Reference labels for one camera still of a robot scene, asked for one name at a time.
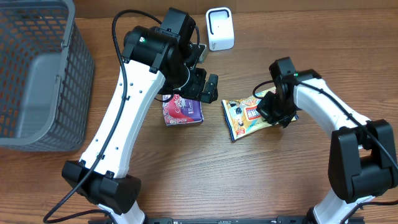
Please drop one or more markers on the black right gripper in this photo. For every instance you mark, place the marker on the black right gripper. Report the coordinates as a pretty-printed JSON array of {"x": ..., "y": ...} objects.
[{"x": 263, "y": 111}]

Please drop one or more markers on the red purple snack packet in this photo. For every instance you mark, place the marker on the red purple snack packet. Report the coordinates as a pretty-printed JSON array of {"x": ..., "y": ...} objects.
[{"x": 181, "y": 111}]

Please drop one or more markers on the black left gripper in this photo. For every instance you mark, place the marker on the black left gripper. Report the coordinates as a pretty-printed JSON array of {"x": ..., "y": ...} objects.
[{"x": 196, "y": 90}]

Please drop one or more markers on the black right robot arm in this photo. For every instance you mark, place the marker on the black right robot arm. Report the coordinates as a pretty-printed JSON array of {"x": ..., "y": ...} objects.
[{"x": 362, "y": 162}]

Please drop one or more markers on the white barcode scanner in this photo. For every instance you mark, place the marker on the white barcode scanner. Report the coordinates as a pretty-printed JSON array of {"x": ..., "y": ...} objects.
[{"x": 219, "y": 22}]

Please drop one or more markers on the grey plastic mesh basket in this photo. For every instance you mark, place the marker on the grey plastic mesh basket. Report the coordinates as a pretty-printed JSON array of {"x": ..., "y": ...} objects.
[{"x": 46, "y": 77}]

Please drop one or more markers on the yellow orange snack bag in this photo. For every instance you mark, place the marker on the yellow orange snack bag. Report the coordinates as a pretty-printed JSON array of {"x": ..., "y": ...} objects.
[{"x": 242, "y": 117}]

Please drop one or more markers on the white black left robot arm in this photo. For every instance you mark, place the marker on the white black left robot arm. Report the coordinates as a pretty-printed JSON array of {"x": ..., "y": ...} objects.
[{"x": 160, "y": 60}]

